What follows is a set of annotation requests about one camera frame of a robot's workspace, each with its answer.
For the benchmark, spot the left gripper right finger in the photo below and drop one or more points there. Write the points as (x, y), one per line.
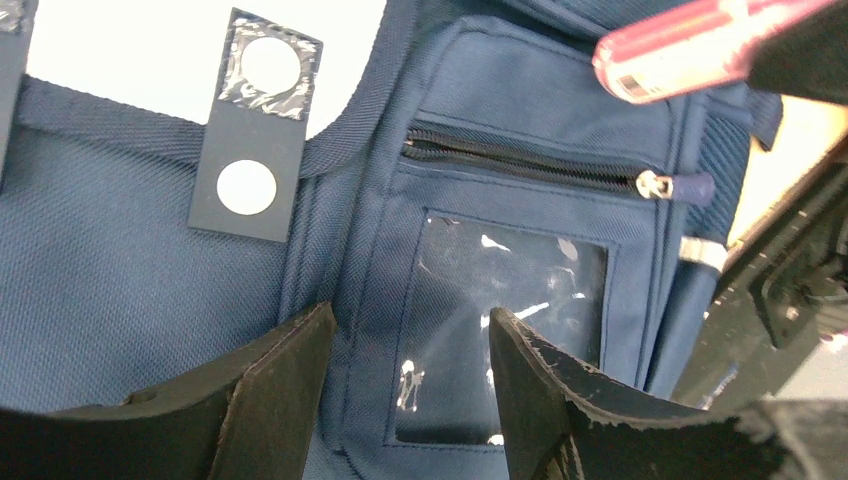
(561, 418)

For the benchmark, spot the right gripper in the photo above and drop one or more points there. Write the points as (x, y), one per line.
(782, 303)

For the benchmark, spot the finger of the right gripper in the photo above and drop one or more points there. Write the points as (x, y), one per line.
(806, 60)

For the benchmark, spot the pink eraser stick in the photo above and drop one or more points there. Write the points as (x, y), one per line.
(697, 45)

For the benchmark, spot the navy blue student backpack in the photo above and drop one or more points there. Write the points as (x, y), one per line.
(479, 164)

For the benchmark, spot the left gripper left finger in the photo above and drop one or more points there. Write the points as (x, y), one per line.
(249, 414)

